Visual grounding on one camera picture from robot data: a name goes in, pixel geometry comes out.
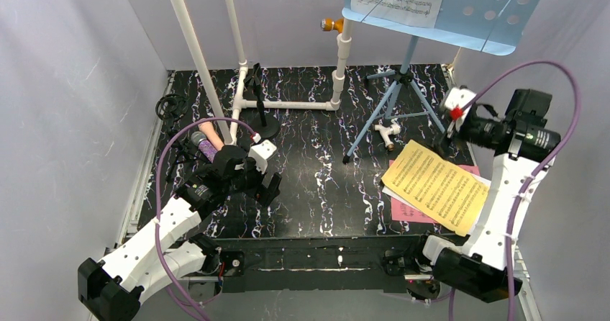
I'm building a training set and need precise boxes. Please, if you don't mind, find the yellow sheet music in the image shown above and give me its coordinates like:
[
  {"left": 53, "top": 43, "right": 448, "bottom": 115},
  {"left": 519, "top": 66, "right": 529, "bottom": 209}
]
[{"left": 381, "top": 140, "right": 491, "bottom": 236}]

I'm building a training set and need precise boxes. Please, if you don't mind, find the black round-base microphone stand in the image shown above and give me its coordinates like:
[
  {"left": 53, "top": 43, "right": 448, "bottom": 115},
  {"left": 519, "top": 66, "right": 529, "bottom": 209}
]
[{"left": 245, "top": 63, "right": 281, "bottom": 140}]

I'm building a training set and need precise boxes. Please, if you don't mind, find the purple glitter microphone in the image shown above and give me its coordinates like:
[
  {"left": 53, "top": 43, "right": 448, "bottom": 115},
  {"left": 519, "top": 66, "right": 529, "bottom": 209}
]
[{"left": 190, "top": 131, "right": 218, "bottom": 162}]

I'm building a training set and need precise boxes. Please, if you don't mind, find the pink sheet music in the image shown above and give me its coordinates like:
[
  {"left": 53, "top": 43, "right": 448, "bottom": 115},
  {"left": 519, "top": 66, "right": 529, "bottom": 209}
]
[{"left": 390, "top": 165, "right": 480, "bottom": 224}]

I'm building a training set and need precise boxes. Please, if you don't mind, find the blue music stand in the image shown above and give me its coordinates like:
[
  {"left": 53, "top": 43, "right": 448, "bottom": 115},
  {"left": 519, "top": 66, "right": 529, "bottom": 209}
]
[{"left": 341, "top": 0, "right": 555, "bottom": 165}]

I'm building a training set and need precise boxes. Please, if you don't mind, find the pink microphone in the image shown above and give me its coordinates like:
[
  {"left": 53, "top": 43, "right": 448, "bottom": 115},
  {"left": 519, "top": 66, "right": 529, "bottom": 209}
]
[{"left": 198, "top": 122, "right": 224, "bottom": 151}]

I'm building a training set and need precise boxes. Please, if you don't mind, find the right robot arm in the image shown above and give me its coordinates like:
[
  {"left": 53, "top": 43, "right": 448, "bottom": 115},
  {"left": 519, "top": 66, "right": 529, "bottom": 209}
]
[{"left": 423, "top": 88, "right": 561, "bottom": 303}]

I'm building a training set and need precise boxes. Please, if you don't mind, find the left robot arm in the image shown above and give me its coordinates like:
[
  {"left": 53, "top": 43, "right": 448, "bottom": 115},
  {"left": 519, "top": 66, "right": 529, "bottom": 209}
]
[{"left": 77, "top": 140, "right": 281, "bottom": 320}]

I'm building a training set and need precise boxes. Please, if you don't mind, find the white pipe piece brass end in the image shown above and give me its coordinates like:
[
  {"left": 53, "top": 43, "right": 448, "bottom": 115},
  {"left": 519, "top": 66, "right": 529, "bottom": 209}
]
[{"left": 373, "top": 123, "right": 401, "bottom": 152}]

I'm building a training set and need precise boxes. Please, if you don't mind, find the orange knob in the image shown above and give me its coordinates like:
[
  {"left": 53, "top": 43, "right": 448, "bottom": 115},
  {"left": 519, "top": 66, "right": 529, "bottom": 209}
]
[{"left": 320, "top": 17, "right": 344, "bottom": 34}]

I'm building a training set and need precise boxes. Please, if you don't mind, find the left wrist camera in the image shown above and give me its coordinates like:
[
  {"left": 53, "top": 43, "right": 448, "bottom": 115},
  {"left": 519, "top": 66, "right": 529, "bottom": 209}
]
[{"left": 248, "top": 140, "right": 277, "bottom": 174}]

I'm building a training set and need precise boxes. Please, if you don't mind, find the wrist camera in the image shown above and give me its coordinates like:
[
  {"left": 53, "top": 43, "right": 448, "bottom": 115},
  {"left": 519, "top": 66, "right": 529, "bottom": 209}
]
[
  {"left": 439, "top": 87, "right": 476, "bottom": 133},
  {"left": 248, "top": 140, "right": 277, "bottom": 174}
]

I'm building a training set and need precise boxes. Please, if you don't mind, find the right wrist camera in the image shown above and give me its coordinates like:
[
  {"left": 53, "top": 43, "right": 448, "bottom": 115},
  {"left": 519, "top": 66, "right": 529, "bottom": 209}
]
[{"left": 439, "top": 87, "right": 476, "bottom": 133}]

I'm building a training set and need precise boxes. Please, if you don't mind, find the white PVC pipe frame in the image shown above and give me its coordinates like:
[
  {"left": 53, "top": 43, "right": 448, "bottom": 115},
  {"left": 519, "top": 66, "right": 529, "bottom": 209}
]
[{"left": 160, "top": 0, "right": 356, "bottom": 145}]

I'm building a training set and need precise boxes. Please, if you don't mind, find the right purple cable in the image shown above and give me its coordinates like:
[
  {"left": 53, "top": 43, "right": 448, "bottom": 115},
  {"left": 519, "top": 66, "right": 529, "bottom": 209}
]
[{"left": 445, "top": 60, "right": 583, "bottom": 321}]

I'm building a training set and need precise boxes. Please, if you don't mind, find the purple cable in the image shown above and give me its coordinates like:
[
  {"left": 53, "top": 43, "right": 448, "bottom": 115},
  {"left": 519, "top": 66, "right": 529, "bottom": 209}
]
[
  {"left": 155, "top": 117, "right": 263, "bottom": 321},
  {"left": 445, "top": 60, "right": 583, "bottom": 321}
]

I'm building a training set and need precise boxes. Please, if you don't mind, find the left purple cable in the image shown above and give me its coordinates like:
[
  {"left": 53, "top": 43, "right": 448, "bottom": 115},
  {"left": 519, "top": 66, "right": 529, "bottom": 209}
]
[{"left": 155, "top": 117, "right": 263, "bottom": 321}]

